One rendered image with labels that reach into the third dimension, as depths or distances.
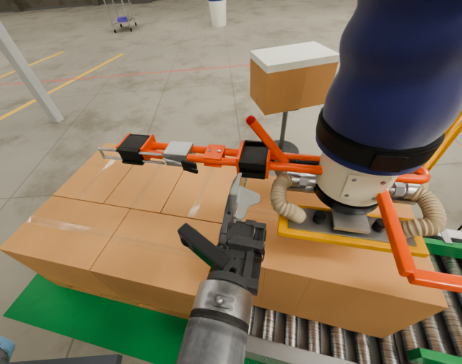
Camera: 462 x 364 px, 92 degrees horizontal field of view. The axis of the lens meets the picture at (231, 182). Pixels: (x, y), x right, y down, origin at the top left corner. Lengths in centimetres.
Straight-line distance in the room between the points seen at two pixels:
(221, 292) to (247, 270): 6
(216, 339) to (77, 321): 168
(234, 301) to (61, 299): 183
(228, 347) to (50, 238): 142
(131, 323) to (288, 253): 129
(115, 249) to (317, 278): 103
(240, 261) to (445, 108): 39
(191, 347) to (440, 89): 48
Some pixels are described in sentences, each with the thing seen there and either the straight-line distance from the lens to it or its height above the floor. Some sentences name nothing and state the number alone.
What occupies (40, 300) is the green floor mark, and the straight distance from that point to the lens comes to 221.
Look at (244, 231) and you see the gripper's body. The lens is 42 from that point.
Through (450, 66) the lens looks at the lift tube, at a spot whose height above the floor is 150.
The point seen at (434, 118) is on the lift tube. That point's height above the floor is 142.
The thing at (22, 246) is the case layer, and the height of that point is 54.
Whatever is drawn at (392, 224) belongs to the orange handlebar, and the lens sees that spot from 53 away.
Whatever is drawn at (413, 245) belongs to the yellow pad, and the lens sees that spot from 68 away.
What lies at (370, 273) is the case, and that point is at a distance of 80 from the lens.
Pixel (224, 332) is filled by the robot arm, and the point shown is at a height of 127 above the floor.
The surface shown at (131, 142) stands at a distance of 71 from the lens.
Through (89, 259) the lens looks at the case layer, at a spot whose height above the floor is 54.
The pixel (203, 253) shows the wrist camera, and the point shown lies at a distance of 41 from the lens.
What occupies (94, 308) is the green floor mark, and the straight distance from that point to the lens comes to 196.
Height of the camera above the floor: 162
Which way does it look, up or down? 46 degrees down
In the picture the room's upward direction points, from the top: 5 degrees counter-clockwise
